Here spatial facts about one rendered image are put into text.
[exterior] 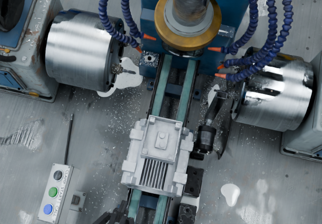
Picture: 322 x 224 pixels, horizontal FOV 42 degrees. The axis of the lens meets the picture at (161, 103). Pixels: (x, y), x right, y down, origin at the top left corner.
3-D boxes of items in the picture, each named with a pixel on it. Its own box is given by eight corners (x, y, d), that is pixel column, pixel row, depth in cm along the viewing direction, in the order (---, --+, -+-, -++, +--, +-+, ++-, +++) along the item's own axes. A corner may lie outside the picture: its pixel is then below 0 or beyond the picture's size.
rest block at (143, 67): (142, 61, 165) (142, 48, 154) (159, 64, 165) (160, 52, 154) (138, 75, 164) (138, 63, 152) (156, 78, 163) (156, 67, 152)
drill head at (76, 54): (40, 20, 156) (21, -18, 132) (136, 41, 155) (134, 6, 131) (19, 82, 149) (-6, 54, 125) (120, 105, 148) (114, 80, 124)
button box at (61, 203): (62, 166, 132) (52, 162, 128) (81, 169, 129) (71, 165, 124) (46, 221, 127) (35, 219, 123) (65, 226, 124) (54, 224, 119)
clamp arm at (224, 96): (205, 113, 140) (217, 88, 115) (214, 115, 139) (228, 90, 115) (203, 123, 138) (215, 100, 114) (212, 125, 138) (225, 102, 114)
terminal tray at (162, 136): (148, 120, 130) (148, 114, 123) (181, 127, 130) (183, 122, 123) (139, 158, 127) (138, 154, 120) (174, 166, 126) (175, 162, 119)
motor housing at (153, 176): (136, 129, 145) (134, 114, 127) (190, 141, 144) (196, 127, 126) (122, 186, 139) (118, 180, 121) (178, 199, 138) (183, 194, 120)
